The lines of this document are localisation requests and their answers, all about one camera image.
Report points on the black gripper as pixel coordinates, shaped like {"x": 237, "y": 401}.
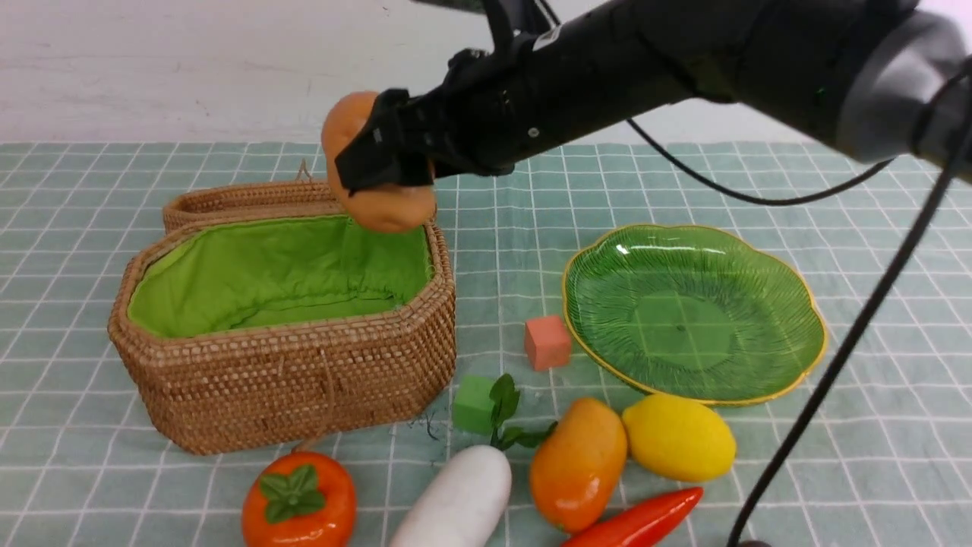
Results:
{"x": 490, "y": 111}

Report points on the red chili pepper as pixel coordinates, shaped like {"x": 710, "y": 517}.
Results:
{"x": 645, "y": 524}

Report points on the orange persimmon green leaf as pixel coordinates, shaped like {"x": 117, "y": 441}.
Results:
{"x": 303, "y": 499}

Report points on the woven rattan basket green lining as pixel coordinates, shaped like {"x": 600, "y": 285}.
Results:
{"x": 268, "y": 328}

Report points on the woven rattan basket lid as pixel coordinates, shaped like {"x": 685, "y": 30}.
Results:
{"x": 304, "y": 194}

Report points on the green foam cube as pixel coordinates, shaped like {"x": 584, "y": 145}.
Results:
{"x": 472, "y": 408}

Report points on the brown potato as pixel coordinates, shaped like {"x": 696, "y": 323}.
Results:
{"x": 388, "y": 208}

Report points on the white radish with leaves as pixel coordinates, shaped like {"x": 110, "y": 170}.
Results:
{"x": 464, "y": 503}

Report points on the orange yellow mango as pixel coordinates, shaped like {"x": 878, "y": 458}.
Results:
{"x": 575, "y": 471}

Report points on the green glass leaf plate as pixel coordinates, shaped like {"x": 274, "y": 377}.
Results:
{"x": 693, "y": 311}

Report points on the orange foam cube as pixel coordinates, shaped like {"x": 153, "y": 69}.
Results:
{"x": 547, "y": 342}

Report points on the yellow lemon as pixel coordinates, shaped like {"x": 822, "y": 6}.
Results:
{"x": 679, "y": 439}

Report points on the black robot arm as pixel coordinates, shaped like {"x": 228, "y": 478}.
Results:
{"x": 869, "y": 79}

